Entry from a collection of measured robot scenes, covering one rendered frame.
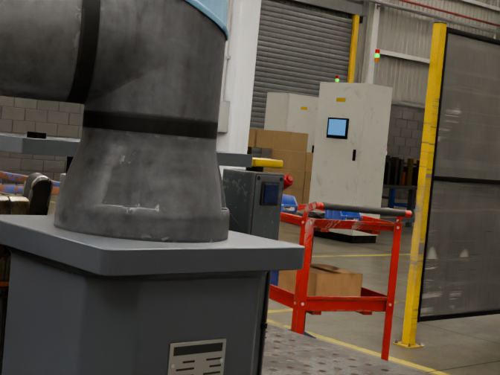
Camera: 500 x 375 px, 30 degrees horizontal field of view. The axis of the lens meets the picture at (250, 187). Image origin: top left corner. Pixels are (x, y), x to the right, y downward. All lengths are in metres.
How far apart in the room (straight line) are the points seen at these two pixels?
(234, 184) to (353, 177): 10.34
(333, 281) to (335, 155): 8.20
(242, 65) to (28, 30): 4.81
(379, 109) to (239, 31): 6.51
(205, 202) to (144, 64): 0.12
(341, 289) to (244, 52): 2.14
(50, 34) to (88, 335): 0.23
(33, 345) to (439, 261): 5.38
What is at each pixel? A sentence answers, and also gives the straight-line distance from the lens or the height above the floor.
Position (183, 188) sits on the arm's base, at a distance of 0.75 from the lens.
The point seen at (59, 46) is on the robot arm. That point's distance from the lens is 0.75.
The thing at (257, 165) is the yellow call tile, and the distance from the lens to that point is 1.36.
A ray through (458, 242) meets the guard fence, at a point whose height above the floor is 0.64.
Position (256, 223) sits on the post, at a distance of 1.37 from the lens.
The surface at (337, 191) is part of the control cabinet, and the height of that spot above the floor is 0.62.
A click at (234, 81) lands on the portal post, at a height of 1.51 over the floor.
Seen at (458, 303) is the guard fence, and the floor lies 0.23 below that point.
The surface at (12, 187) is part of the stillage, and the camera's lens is 3.42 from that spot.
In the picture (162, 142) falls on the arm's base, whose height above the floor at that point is 1.18.
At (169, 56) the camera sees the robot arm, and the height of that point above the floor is 1.25.
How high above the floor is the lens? 1.19
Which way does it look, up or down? 3 degrees down
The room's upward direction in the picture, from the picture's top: 5 degrees clockwise
